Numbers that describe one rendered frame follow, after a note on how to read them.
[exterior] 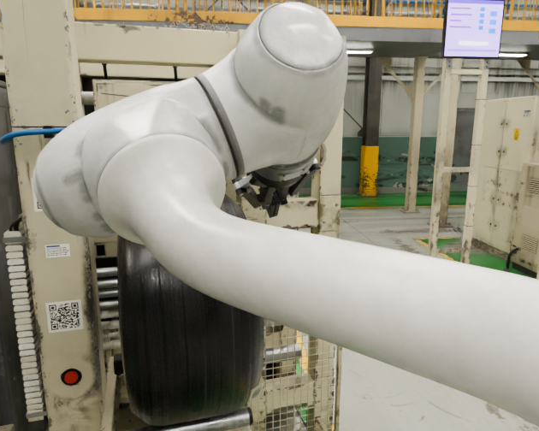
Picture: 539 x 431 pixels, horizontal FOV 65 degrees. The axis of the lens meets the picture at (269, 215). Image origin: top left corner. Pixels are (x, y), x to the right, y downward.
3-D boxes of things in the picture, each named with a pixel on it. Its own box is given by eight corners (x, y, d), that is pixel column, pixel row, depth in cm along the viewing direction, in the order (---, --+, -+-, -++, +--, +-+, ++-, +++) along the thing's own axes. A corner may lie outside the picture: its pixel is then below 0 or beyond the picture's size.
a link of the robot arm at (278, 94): (301, 73, 50) (198, 116, 48) (323, -42, 35) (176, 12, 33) (347, 149, 47) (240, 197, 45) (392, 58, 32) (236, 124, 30)
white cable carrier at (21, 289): (27, 422, 103) (2, 232, 93) (32, 409, 108) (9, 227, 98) (48, 418, 104) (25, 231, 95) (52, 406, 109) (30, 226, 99)
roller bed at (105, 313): (73, 357, 141) (63, 273, 135) (79, 337, 155) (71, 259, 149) (134, 349, 147) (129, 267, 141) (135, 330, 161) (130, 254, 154)
